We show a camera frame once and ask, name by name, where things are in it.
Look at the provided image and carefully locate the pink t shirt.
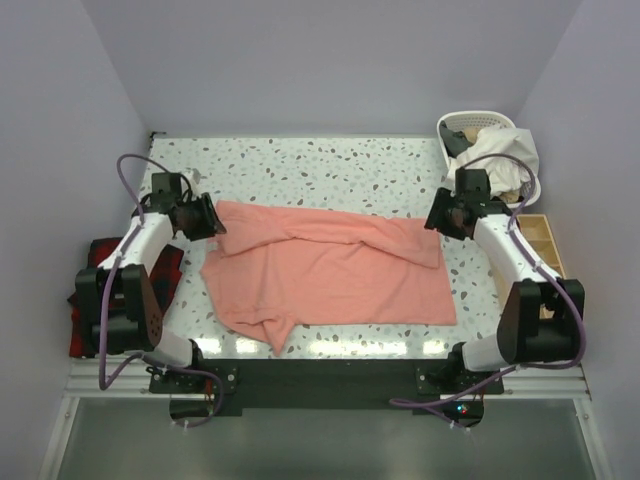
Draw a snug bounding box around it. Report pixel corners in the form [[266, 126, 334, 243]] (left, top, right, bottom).
[[200, 200, 457, 354]]

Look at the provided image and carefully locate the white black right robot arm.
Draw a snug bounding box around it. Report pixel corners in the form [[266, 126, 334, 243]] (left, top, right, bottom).
[[425, 168, 586, 393]]

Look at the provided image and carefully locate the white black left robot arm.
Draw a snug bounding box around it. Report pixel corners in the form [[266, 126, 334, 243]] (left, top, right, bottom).
[[75, 172, 226, 392]]

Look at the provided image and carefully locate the dark grey garment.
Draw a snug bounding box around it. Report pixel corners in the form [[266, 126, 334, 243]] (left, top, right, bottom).
[[439, 124, 472, 158]]

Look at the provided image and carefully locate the white perforated laundry basket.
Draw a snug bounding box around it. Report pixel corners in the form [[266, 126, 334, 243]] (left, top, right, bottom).
[[436, 110, 541, 209]]

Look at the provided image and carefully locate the wooden compartment tray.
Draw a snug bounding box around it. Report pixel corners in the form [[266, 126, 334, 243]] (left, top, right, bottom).
[[517, 214, 566, 278]]

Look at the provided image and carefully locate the white garment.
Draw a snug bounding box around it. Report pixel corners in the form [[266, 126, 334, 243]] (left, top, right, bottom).
[[446, 125, 541, 197]]

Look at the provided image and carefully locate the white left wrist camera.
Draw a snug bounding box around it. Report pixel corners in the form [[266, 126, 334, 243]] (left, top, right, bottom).
[[183, 169, 202, 185]]

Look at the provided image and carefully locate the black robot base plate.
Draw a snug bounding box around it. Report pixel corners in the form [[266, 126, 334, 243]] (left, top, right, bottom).
[[146, 359, 504, 420]]

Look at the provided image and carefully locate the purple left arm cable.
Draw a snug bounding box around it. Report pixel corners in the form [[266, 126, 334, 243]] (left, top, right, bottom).
[[97, 152, 226, 429]]

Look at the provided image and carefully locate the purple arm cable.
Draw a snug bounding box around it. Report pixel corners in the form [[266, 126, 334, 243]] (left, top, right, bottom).
[[388, 153, 587, 426], [97, 152, 226, 429]]

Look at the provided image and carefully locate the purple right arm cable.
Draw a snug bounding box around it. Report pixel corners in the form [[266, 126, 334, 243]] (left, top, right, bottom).
[[388, 153, 587, 426]]

